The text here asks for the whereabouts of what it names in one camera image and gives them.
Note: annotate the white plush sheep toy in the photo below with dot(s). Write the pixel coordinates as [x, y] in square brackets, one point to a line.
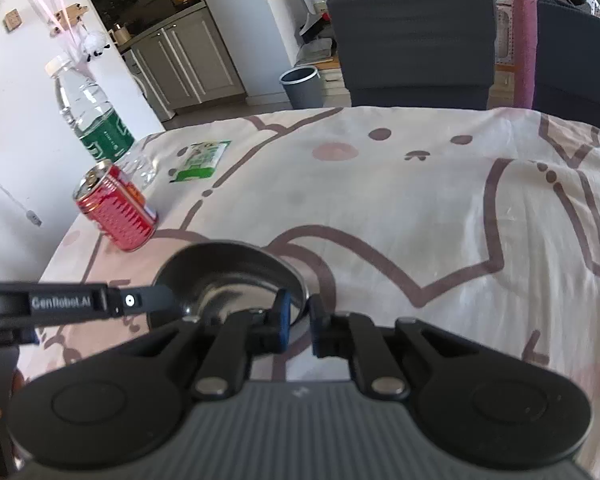
[96, 46]

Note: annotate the grey trash bin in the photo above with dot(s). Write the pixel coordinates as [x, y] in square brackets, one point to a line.
[302, 87]

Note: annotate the small wooden wall square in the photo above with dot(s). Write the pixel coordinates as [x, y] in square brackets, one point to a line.
[12, 20]

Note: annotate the red drink can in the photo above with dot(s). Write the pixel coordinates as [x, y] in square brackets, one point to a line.
[117, 205]

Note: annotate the grey kitchen cabinet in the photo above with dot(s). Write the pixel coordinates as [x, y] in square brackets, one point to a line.
[190, 60]

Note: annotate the wooden wall hook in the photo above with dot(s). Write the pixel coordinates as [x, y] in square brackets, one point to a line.
[72, 10]

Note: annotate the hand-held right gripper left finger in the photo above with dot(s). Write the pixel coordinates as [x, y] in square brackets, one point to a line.
[282, 322]

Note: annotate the purple mat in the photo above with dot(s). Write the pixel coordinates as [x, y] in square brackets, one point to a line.
[525, 55]

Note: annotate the cartoon printed tablecloth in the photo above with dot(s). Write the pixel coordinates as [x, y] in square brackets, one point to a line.
[430, 210]

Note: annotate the dark grey chair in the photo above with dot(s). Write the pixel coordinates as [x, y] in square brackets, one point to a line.
[580, 65]
[410, 45]

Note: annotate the clear water bottle green label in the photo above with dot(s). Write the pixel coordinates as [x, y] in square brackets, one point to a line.
[87, 105]

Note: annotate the green snack packet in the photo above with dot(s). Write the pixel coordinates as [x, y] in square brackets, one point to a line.
[200, 160]

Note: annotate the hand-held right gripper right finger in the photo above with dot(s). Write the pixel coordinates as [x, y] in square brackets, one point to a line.
[317, 327]

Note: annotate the small round steel bowl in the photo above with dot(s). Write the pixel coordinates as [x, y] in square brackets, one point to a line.
[225, 275]

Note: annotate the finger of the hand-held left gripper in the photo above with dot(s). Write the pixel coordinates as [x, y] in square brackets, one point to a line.
[145, 301]

